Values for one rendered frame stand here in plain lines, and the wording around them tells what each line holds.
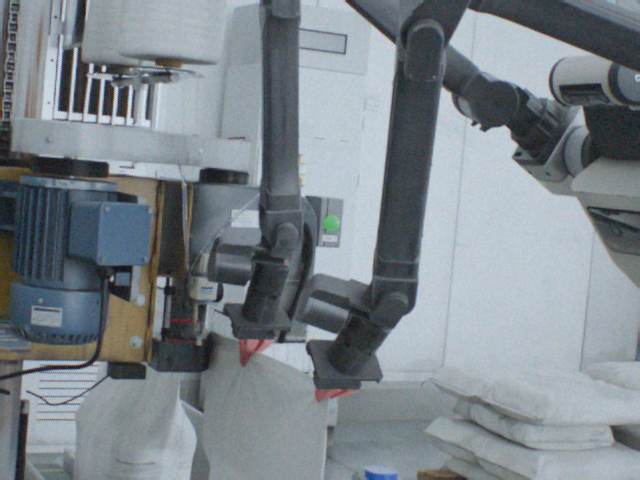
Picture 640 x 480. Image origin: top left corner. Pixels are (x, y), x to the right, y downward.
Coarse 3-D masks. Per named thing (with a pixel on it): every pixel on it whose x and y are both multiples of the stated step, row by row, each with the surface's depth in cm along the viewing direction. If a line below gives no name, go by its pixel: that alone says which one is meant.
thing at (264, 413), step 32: (224, 352) 211; (256, 352) 198; (224, 384) 210; (256, 384) 197; (288, 384) 185; (224, 416) 209; (256, 416) 196; (288, 416) 185; (320, 416) 176; (224, 448) 208; (256, 448) 195; (288, 448) 184; (320, 448) 175
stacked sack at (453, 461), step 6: (450, 462) 514; (456, 462) 510; (462, 462) 507; (468, 462) 503; (450, 468) 515; (456, 468) 509; (462, 468) 505; (468, 468) 502; (474, 468) 498; (480, 468) 495; (462, 474) 506; (468, 474) 501; (474, 474) 497; (480, 474) 493; (486, 474) 490
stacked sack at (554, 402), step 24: (504, 384) 480; (528, 384) 473; (552, 384) 479; (576, 384) 484; (600, 384) 499; (504, 408) 469; (528, 408) 460; (552, 408) 453; (576, 408) 457; (600, 408) 462; (624, 408) 467
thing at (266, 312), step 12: (252, 288) 194; (252, 300) 195; (264, 300) 194; (276, 300) 195; (228, 312) 196; (240, 312) 197; (252, 312) 195; (264, 312) 195; (276, 312) 197; (240, 324) 194; (252, 324) 195; (264, 324) 196; (276, 324) 197; (288, 324) 198
